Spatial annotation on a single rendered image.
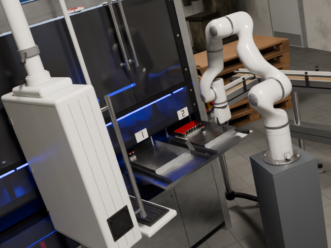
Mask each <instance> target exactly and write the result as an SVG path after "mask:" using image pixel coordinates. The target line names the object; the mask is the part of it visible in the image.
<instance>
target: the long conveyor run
mask: <svg viewBox="0 0 331 248"><path fill-rule="evenodd" d="M315 68H316V69H315V71H295V70H280V71H281V72H282V73H284V74H285V75H286V76H287V77H288V78H289V80H290V81H291V84H292V91H293V92H304V93H321V94H331V72H322V71H319V69H318V66H317V65H316V66H315ZM234 73H237V74H236V75H234V76H232V81H235V80H237V79H239V78H240V77H242V76H244V75H246V74H248V77H249V76H251V75H254V77H253V78H251V79H258V81H259V83H260V82H263V81H265V80H264V79H263V78H262V77H260V76H258V75H256V74H253V73H251V72H250V71H248V70H247V69H241V68H239V71H234ZM246 78H247V77H246Z"/></svg>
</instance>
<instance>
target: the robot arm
mask: <svg viewBox="0 0 331 248"><path fill-rule="evenodd" d="M233 34H236V35H237V36H238V39H239V40H238V44H237V47H236V53H237V55H238V57H239V59H240V60H241V62H242V63H243V65H244V66H245V68H246V69H247V70H248V71H250V72H251V73H253V74H256V75H258V76H260V77H262V78H263V79H264V80H265V81H263V82H260V83H258V84H256V85H255V86H253V87H252V88H251V89H250V91H249V93H248V101H249V103H250V105H251V106H252V107H253V108H254V109H256V110H257V111H258V112H259V113H260V114H261V116H262V118H263V122H264V127H265V135H266V141H267V146H268V151H267V152H265V153H264V155H263V161H264V162H265V163H266V164H269V165H273V166H283V165H288V164H292V163H294V162H296V161H297V160H299V158H300V151H299V150H298V149H296V148H293V147H292V141H291V135H290V128H289V121H288V116H287V113H286V112H285V111H284V110H283V109H279V108H274V107H273V104H274V103H276V102H278V101H280V100H282V99H284V98H286V97H287V96H288V95H289V94H290V93H291V91H292V84H291V81H290V80H289V78H288V77H287V76H286V75H285V74H284V73H282V72H281V71H280V70H278V69H277V68H275V67H274V66H272V65H271V64H269V63H268V62H267V61H266V60H265V59H264V58H263V56H262V55H261V53H260V52H259V50H258V48H257V47H256V45H255V43H254V40H253V20H252V18H251V16H250V15H249V14H248V13H246V12H243V11H240V12H236V13H232V14H230V15H227V16H224V17H221V18H218V19H214V20H212V21H211V22H209V23H208V24H207V26H206V29H205V41H206V51H207V61H208V68H207V70H206V71H205V72H204V74H203V75H202V77H201V80H200V84H199V90H200V97H201V99H202V101H203V102H204V103H209V102H211V101H213V105H214V107H215V108H214V118H215V123H217V126H222V127H223V132H226V131H228V130H229V128H228V125H229V121H230V120H231V112H230V109H229V106H228V102H227V96H226V91H225V86H224V81H223V79H222V78H215V77H216V76H217V75H218V74H219V73H220V72H222V70H223V68H224V58H223V42H222V38H225V37H228V36H231V35H233Z"/></svg>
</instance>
